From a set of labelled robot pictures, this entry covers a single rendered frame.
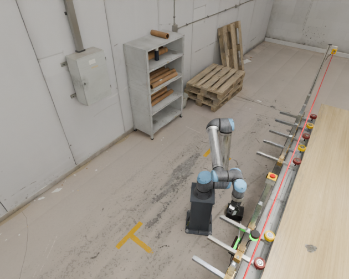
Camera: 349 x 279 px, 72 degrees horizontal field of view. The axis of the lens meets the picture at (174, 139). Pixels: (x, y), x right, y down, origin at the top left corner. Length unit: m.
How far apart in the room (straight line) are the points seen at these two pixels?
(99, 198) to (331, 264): 2.62
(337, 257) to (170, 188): 2.05
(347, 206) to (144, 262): 2.04
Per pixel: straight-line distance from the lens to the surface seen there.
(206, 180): 2.42
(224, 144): 2.32
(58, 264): 3.17
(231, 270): 1.82
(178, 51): 4.24
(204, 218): 2.86
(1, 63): 2.95
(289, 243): 2.20
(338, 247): 2.36
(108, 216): 3.30
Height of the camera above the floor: 2.70
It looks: 40 degrees down
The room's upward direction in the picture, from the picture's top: straight up
